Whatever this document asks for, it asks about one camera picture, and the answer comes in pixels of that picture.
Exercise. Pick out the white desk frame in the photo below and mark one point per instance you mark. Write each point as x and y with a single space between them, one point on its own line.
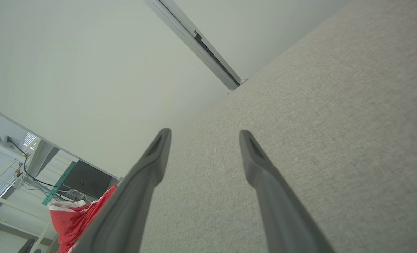
4 202

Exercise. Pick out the black monitor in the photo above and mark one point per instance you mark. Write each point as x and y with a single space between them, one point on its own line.
87 177

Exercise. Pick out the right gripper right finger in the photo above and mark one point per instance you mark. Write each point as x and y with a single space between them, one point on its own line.
282 211

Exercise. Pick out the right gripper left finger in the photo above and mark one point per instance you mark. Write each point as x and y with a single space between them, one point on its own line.
124 211

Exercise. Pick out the teal bar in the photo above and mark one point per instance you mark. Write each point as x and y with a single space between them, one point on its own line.
59 182

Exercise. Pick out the grey partition post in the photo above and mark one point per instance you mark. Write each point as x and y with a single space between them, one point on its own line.
197 42

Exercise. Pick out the red and white t-shirt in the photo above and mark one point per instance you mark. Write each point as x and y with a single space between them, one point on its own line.
71 225

